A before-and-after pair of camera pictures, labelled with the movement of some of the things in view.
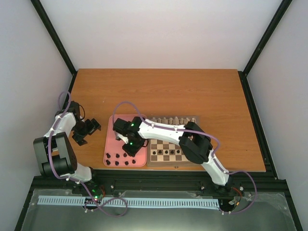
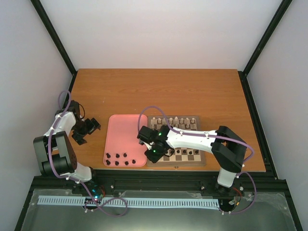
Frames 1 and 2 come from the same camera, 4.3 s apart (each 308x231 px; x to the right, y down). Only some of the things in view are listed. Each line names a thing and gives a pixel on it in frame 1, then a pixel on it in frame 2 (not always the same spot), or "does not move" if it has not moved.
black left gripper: (79, 138) does not move
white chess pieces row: (175, 121) does not move
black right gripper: (133, 152) -> (154, 158)
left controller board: (97, 192) does not move
